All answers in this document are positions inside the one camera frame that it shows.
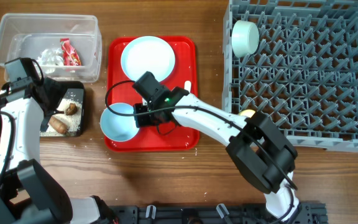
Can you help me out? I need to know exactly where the yellow plastic cup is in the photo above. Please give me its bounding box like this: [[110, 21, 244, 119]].
[[239, 110, 255, 118]]

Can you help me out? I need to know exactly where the black plastic tray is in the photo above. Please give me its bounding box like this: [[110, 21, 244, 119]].
[[0, 81, 86, 138]]

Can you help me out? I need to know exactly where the pile of white rice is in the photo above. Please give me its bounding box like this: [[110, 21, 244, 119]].
[[40, 99, 82, 137]]

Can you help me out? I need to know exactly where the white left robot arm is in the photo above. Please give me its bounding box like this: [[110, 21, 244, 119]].
[[0, 58, 120, 223]]

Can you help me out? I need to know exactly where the white plastic spoon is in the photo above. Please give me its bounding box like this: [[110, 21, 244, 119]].
[[184, 80, 192, 92]]

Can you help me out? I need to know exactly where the grey dishwasher rack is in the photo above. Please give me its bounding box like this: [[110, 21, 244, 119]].
[[222, 1, 358, 152]]

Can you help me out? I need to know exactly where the clear plastic waste bin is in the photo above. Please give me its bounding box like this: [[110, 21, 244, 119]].
[[0, 13, 103, 83]]

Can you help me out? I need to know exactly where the light blue small bowl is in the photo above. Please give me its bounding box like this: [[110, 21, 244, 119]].
[[100, 108, 139, 142]]

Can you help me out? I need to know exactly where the red serving tray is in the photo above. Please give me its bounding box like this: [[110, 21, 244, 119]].
[[104, 36, 200, 152]]

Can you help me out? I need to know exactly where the red snack wrapper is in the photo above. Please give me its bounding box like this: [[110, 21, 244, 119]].
[[60, 38, 82, 66]]

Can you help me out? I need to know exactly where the green bowl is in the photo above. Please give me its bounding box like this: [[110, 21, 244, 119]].
[[232, 21, 259, 58]]

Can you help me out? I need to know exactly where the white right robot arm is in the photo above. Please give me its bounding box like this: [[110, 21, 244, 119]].
[[132, 72, 299, 223]]

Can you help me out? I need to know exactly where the white tissue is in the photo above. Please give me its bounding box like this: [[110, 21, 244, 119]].
[[37, 48, 64, 74]]

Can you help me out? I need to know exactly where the light blue plate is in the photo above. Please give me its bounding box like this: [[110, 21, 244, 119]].
[[121, 36, 176, 82]]

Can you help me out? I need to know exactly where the brown food scrap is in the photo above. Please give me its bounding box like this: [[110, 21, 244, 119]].
[[65, 103, 78, 116]]

